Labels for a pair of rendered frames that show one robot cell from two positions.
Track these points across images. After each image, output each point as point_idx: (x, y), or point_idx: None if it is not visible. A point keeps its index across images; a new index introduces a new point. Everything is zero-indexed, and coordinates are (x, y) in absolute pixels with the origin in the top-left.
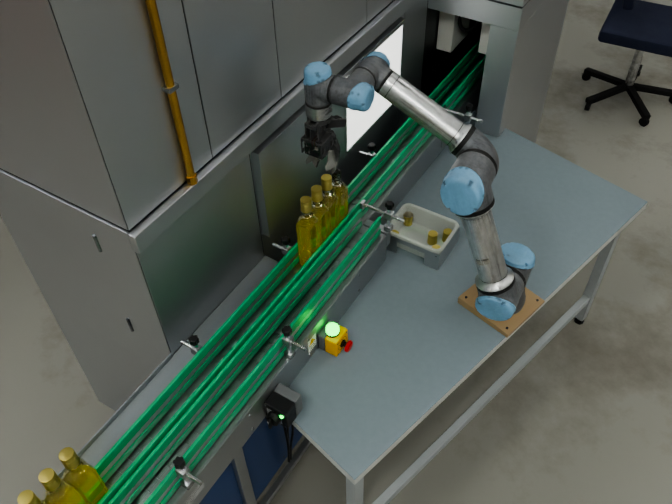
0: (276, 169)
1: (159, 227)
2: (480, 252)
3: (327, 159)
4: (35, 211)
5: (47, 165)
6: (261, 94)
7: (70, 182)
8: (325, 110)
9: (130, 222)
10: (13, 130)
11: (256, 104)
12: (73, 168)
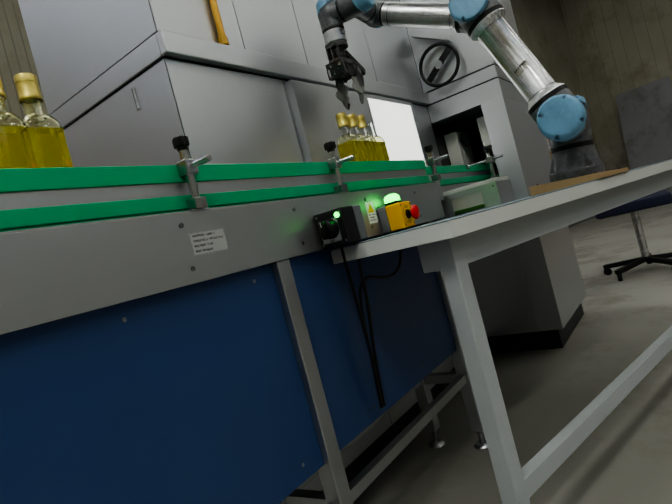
0: (312, 113)
1: (189, 46)
2: (514, 56)
3: (353, 82)
4: (91, 129)
5: (99, 31)
6: (288, 44)
7: (114, 28)
8: (339, 29)
9: (159, 24)
10: (78, 19)
11: (284, 48)
12: (115, 1)
